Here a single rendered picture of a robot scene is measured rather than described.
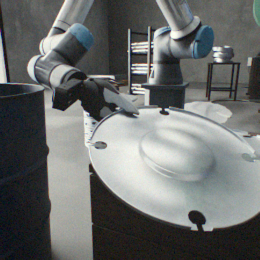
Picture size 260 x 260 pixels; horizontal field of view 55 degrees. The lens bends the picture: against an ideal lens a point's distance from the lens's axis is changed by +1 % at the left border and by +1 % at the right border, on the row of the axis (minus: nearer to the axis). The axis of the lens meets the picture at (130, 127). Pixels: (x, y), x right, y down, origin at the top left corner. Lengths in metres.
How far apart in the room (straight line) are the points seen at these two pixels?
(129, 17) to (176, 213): 8.22
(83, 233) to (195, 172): 0.58
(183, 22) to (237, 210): 0.72
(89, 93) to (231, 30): 7.25
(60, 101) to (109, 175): 0.20
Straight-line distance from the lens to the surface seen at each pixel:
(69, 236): 0.89
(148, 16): 8.23
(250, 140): 0.65
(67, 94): 0.49
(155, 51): 1.10
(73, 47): 0.69
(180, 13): 0.94
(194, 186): 0.37
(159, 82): 1.07
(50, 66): 0.66
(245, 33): 7.69
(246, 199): 0.39
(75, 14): 0.85
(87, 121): 1.59
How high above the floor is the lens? 0.54
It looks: 15 degrees down
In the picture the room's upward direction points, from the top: straight up
